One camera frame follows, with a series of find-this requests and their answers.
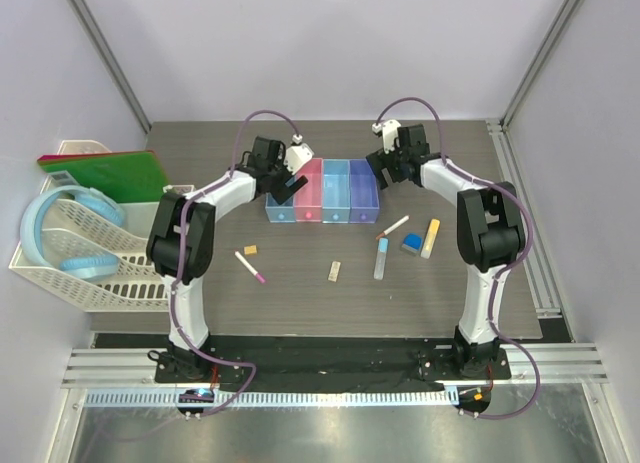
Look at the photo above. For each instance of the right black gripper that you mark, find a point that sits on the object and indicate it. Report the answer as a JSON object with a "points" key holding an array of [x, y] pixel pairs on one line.
{"points": [[380, 160]]}

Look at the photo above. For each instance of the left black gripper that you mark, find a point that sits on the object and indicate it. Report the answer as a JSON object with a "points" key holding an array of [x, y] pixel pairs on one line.
{"points": [[283, 193]]}

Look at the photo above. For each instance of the four-colour compartment organizer box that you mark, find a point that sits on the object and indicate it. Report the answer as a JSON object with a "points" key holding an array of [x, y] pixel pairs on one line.
{"points": [[338, 191]]}

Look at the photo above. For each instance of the white red-tipped pen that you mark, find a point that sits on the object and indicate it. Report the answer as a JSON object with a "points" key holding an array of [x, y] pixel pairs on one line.
{"points": [[393, 227]]}

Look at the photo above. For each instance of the blue capped clear tube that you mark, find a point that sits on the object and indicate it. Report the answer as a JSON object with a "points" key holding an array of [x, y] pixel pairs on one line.
{"points": [[381, 253]]}

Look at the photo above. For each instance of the yellow capped white highlighter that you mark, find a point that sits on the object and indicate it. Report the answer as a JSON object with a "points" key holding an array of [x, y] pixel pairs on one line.
{"points": [[430, 237]]}

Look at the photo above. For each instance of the white pink-tipped marker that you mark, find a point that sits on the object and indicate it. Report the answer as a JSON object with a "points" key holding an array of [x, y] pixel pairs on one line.
{"points": [[254, 272]]}

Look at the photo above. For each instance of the blue grey pencil sharpener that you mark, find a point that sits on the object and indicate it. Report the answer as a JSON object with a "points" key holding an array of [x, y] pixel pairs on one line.
{"points": [[412, 243]]}

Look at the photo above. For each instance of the beige rectangular eraser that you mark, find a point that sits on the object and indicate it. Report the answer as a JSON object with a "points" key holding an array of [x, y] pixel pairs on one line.
{"points": [[334, 271]]}

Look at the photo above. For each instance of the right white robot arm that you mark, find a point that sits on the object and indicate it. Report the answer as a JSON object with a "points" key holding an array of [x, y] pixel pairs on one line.
{"points": [[489, 230]]}

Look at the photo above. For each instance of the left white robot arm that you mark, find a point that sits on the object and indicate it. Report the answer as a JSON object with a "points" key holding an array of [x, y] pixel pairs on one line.
{"points": [[181, 243]]}

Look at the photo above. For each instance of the green folder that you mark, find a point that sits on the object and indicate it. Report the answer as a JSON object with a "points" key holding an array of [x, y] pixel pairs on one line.
{"points": [[133, 178]]}

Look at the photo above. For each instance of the light blue headphones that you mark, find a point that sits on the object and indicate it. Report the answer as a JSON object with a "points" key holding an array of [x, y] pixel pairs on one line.
{"points": [[43, 212]]}

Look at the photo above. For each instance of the red folder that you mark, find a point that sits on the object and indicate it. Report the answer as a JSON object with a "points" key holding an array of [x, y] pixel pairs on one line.
{"points": [[45, 160]]}

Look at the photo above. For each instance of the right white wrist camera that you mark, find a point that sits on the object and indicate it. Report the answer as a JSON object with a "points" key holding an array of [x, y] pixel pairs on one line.
{"points": [[388, 131]]}

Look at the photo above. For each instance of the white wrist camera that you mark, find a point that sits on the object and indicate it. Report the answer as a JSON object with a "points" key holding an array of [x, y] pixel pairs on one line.
{"points": [[297, 155], [388, 131]]}

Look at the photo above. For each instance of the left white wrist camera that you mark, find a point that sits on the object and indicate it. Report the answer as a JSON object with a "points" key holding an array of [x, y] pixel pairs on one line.
{"points": [[297, 155]]}

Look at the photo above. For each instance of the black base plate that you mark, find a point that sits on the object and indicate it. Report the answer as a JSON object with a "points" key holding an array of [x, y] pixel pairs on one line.
{"points": [[313, 364]]}

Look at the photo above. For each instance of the slotted cable duct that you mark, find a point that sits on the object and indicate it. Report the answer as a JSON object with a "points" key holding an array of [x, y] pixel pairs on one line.
{"points": [[194, 398]]}

